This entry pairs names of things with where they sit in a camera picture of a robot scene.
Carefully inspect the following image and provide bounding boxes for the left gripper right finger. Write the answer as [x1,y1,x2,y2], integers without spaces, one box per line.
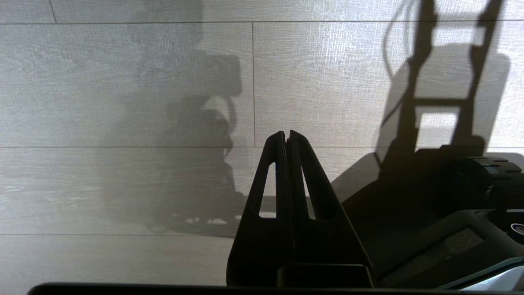
[288,130,374,287]

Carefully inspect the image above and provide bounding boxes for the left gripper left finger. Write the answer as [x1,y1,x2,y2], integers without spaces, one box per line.
[226,131,296,287]

